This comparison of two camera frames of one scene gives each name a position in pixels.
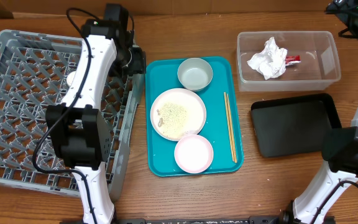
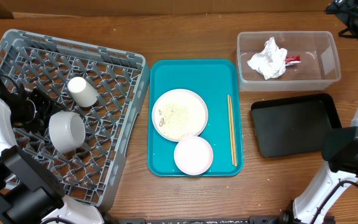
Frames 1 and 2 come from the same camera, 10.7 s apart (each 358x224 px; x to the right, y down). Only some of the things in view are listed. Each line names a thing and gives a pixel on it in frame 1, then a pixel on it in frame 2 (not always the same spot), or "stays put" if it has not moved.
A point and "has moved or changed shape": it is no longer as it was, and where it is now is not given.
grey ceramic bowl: x=195 y=74 has moved or changed shape
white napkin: x=271 y=63 stays put
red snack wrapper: x=292 y=60 stays put
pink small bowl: x=193 y=154 stays put
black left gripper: x=138 y=65 to x=48 y=107
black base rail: x=255 y=219 stays put
